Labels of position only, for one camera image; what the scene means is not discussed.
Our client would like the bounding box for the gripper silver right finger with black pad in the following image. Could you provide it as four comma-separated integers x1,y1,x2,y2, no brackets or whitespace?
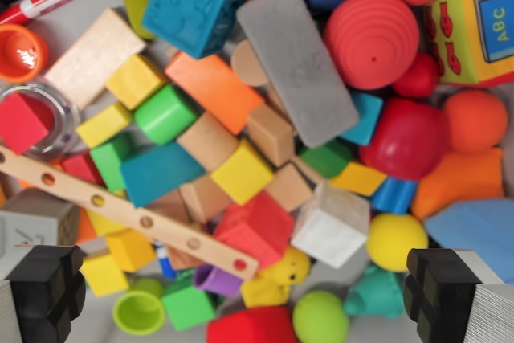
402,247,514,343

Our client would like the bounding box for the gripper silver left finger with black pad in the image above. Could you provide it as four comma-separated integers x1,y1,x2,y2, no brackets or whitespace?
0,244,88,343

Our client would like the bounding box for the yellow wooden block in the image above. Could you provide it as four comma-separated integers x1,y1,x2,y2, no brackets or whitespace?
80,252,131,298
85,208,129,236
75,101,134,149
104,228,157,274

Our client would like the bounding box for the teal rubber animal toy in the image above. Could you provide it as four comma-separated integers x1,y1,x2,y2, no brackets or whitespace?
342,265,407,318

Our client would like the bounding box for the yellow ball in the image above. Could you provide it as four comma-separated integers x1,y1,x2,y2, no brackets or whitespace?
365,213,430,273

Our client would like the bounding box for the grey printed wooden cube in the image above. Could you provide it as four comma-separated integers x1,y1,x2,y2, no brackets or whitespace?
0,188,82,264

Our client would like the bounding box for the lime green plastic cup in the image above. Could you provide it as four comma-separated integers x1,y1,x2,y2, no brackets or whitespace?
112,278,167,337

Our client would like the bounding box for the blue wooden cylinder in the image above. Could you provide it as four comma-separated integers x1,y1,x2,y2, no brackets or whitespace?
369,177,419,216

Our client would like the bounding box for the orange foam block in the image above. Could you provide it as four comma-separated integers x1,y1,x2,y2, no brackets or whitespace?
410,146,505,222

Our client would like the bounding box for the wooden strip with holes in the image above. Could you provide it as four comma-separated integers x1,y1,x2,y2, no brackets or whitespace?
0,144,260,281

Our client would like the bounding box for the lime green ball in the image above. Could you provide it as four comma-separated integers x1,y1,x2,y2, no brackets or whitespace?
292,290,350,343

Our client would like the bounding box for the blue and white marker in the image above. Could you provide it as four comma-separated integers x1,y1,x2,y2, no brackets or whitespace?
152,238,178,280

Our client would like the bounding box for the red wooden block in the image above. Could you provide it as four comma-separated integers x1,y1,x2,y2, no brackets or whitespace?
59,152,106,188

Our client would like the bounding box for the white embossed rubber cube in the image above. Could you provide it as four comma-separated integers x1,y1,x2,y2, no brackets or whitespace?
289,180,372,270

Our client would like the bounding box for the green wooden cube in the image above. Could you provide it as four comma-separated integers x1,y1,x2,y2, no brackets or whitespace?
160,278,218,333

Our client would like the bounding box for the yellow-orange wooden block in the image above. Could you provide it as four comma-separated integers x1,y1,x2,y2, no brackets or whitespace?
330,160,389,198

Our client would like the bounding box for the green wooden block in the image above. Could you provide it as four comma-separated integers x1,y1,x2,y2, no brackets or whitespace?
296,137,353,180
88,132,138,194

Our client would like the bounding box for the large red rounded toy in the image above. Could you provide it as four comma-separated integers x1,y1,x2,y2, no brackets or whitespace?
358,96,449,182

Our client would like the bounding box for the yellow rubber duck toy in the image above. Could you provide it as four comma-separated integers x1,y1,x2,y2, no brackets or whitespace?
239,245,312,308

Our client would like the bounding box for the teal wooden rectangular block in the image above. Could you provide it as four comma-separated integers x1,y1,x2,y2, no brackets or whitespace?
120,141,208,209

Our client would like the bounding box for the purple plastic cup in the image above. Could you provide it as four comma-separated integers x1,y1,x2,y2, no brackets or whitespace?
193,263,244,296

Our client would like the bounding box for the red wooden cube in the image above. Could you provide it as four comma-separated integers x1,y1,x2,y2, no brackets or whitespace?
0,92,55,156

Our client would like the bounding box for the clear plastic cup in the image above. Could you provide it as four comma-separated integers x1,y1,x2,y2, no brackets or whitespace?
0,81,82,161

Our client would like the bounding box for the red rubber toy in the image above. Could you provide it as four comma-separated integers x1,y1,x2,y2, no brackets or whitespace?
206,306,300,343

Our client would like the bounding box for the red embossed rubber cube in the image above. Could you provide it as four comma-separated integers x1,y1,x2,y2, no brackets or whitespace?
212,190,296,272

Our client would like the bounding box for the green wooden cylinder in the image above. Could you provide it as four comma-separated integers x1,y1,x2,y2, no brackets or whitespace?
133,84,201,147

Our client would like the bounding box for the small red ball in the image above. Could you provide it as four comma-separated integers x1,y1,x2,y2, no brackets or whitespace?
391,52,440,99

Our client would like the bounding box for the yellow wooden cube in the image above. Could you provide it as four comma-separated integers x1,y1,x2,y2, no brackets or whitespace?
104,53,170,112
210,137,275,206

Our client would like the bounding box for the orange plastic cup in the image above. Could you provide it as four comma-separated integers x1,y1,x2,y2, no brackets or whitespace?
0,23,50,84

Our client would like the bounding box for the large natural wooden block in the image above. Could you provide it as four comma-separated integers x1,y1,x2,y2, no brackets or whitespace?
43,7,148,112

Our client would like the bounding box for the fabric ABC cube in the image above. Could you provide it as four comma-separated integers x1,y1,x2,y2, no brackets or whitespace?
422,0,514,88

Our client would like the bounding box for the red ribbed ball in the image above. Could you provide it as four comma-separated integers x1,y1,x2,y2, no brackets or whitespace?
324,0,421,92

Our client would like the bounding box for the orange wooden rectangular block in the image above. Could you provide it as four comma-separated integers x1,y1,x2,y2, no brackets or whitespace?
164,51,267,136

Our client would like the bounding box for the grey foam brick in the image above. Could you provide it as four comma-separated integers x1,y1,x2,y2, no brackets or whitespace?
235,0,360,149

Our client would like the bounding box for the natural wooden disc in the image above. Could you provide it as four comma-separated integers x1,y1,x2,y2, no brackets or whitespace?
230,39,271,88

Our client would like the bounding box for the teal embossed rubber cube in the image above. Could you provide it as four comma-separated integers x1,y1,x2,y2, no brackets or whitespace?
140,0,249,59

